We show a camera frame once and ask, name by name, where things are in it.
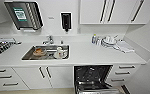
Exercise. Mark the white lower kitchen cabinet unit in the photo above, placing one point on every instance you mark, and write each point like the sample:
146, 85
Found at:
27, 76

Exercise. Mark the chrome faucet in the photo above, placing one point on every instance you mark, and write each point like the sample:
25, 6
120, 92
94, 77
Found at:
48, 40

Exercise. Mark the stainless steel dishwasher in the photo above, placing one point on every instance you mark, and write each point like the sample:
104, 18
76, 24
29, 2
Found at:
92, 78

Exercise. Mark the black soap dispenser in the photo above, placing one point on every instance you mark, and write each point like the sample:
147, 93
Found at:
65, 20

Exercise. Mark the grey paper towel dispenser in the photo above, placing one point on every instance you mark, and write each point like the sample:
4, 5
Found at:
24, 15

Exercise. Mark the white cup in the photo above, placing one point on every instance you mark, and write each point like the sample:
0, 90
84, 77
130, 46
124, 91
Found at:
60, 52

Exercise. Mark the stainless steel sink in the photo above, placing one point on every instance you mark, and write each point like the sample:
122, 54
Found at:
47, 57

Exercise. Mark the stack of white dishes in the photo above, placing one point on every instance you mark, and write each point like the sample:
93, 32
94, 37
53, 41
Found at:
109, 41

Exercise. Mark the orange bowl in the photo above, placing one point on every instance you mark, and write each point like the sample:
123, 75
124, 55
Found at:
39, 52

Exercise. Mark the small clear plastic bottle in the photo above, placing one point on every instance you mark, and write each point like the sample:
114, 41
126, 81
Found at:
95, 39

